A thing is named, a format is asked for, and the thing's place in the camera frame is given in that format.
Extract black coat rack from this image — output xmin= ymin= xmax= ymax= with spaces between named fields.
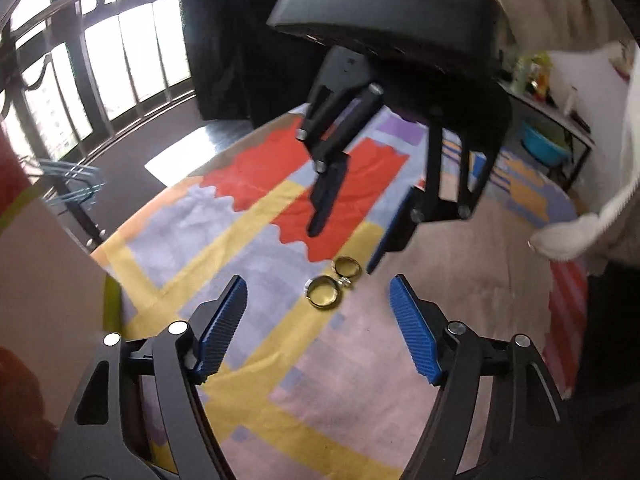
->
xmin=44 ymin=180 xmax=109 ymax=252

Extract metal balcony railing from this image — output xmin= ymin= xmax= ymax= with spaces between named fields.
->
xmin=0 ymin=0 xmax=199 ymax=162

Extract blue wire hangers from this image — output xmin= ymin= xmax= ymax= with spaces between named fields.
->
xmin=22 ymin=157 xmax=109 ymax=206

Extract green yellow bottle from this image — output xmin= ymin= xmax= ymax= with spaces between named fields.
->
xmin=516 ymin=54 xmax=552 ymax=100

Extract black metal shelf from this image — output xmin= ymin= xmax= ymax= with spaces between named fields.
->
xmin=500 ymin=80 xmax=599 ymax=192

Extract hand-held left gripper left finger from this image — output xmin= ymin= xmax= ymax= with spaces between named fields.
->
xmin=50 ymin=275 xmax=249 ymax=480

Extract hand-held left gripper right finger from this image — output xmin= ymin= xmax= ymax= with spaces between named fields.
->
xmin=389 ymin=274 xmax=576 ymax=480

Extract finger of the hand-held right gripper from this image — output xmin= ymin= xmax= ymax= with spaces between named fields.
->
xmin=367 ymin=110 xmax=501 ymax=276
xmin=296 ymin=82 xmax=386 ymax=239

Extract black hanging clothes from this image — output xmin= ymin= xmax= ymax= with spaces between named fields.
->
xmin=177 ymin=0 xmax=312 ymax=129

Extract teal bowl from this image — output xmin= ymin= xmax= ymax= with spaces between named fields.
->
xmin=520 ymin=122 xmax=574 ymax=167

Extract colourful patterned tablecloth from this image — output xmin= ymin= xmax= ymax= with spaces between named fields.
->
xmin=90 ymin=102 xmax=592 ymax=480

